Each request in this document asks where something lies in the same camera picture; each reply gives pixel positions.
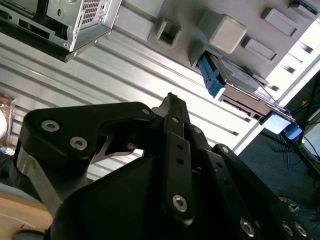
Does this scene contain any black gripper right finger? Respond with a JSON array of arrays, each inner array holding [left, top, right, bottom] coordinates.
[[184, 124, 315, 240]]

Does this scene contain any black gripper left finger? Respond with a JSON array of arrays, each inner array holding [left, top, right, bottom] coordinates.
[[11, 91, 197, 225]]

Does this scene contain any hard disk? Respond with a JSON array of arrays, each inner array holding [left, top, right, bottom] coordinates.
[[197, 53, 303, 141]]

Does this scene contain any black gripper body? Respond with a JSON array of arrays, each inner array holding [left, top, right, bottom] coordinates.
[[48, 154, 242, 240]]

